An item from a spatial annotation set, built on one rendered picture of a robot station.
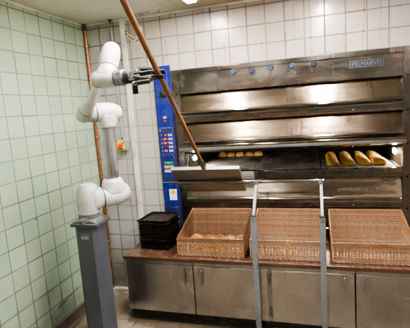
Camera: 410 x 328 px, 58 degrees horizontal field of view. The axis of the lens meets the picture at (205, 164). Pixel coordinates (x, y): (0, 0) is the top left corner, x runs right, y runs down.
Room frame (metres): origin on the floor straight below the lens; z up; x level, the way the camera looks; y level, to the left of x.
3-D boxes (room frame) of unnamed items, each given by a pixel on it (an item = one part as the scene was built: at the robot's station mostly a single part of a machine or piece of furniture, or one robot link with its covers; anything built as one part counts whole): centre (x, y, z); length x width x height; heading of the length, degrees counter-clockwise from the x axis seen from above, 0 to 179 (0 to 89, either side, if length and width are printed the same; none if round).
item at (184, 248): (3.02, -0.05, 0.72); 0.56 x 0.49 x 0.28; 74
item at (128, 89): (3.50, 0.66, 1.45); 0.05 x 0.02 x 2.30; 73
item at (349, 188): (3.11, -0.68, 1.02); 1.79 x 0.11 x 0.19; 73
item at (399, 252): (2.68, -1.19, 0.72); 0.56 x 0.49 x 0.28; 74
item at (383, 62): (3.14, -0.69, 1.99); 1.80 x 0.08 x 0.21; 73
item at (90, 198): (2.64, 0.86, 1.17); 0.18 x 0.16 x 0.22; 124
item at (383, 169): (3.14, -0.69, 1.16); 1.80 x 0.06 x 0.04; 73
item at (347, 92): (3.11, -0.68, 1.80); 1.79 x 0.11 x 0.19; 73
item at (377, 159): (3.37, -1.37, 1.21); 0.61 x 0.48 x 0.06; 163
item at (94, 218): (2.61, 0.87, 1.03); 0.22 x 0.18 x 0.06; 166
